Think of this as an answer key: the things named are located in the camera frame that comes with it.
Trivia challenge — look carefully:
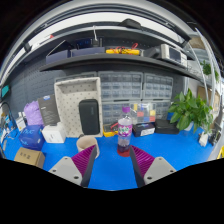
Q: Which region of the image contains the white cardboard box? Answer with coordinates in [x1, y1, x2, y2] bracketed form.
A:
[41, 122, 67, 144]

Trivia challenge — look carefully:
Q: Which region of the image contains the clear organizer with coloured parts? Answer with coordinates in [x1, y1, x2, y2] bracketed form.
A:
[131, 102, 158, 124]

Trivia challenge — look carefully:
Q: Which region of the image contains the black box with blue label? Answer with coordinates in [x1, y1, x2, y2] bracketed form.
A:
[132, 122, 156, 138]

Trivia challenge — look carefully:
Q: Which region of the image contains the purple-capped clear drink bottle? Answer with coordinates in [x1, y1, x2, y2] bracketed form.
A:
[116, 106, 134, 158]

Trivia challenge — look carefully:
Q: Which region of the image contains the small green plant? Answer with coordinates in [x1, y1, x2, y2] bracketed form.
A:
[199, 59, 221, 83]

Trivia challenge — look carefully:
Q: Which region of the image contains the purple plastic bag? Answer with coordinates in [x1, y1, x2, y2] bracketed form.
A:
[23, 100, 45, 127]

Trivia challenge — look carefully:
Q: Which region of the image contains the dark grey flat box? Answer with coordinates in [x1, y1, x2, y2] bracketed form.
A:
[37, 94, 62, 127]

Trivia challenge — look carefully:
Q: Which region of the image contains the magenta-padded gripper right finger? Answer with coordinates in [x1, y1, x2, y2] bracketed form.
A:
[129, 145, 177, 189]

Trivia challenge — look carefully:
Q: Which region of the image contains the brown cardboard box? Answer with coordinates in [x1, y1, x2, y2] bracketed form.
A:
[13, 146, 46, 169]

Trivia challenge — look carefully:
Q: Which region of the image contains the large green potted plant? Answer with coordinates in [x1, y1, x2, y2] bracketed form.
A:
[167, 88, 214, 133]

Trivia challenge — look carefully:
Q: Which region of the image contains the beige dotted tray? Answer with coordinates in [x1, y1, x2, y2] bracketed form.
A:
[53, 77, 104, 138]

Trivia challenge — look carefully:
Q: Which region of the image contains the black shelf unit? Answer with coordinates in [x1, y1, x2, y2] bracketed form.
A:
[23, 18, 201, 81]

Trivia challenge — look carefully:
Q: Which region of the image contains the blue cardboard box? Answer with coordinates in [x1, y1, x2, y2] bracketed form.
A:
[18, 124, 46, 152]

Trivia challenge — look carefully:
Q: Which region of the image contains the beige patterned ceramic mug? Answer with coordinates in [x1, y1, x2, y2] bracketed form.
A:
[75, 134, 101, 155]

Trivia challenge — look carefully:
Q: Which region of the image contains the low grey drawer cabinet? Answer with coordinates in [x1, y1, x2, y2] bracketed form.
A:
[101, 99, 172, 126]

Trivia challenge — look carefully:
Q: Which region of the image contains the yellow multimeter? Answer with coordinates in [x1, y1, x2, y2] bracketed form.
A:
[102, 122, 120, 138]

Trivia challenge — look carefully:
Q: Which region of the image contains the black zip case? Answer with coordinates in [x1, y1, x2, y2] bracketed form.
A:
[78, 98, 101, 136]

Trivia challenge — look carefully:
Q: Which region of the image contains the black flat pouch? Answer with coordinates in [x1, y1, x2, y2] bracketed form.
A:
[154, 118, 181, 135]

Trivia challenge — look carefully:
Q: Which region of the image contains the small white labelled box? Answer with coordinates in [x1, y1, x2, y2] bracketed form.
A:
[14, 116, 27, 132]

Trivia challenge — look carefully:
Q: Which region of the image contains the narrow grey drawer cabinet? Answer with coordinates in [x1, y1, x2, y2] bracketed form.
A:
[143, 73, 174, 101]

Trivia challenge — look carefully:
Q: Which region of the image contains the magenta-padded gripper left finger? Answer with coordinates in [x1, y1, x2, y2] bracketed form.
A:
[48, 144, 99, 188]

